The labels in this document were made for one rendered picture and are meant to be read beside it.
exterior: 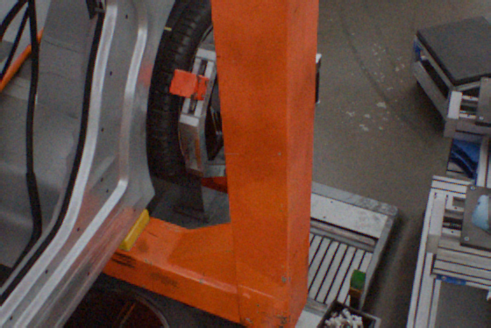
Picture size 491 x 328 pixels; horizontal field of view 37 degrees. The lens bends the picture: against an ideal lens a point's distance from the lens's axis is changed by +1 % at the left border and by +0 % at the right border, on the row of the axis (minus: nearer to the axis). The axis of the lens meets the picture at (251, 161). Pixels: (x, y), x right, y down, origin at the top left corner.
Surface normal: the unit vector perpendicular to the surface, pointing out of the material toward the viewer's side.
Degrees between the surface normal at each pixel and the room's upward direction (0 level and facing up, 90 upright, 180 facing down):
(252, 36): 90
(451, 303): 0
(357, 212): 0
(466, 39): 0
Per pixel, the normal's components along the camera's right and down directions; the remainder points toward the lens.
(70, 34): -0.33, 0.04
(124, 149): -0.02, 0.47
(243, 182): -0.40, 0.68
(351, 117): -0.04, -0.68
